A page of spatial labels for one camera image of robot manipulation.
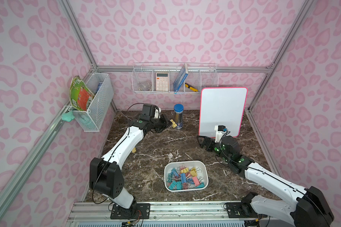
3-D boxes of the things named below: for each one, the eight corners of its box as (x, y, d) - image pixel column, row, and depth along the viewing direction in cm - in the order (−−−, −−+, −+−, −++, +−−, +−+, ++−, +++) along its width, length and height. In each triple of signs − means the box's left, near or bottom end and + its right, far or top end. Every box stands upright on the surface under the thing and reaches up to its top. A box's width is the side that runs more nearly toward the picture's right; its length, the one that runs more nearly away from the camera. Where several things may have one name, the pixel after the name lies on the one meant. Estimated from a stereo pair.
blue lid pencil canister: (174, 129, 110) (173, 112, 95) (174, 121, 115) (173, 103, 100) (183, 129, 110) (184, 111, 95) (182, 121, 115) (183, 103, 100)
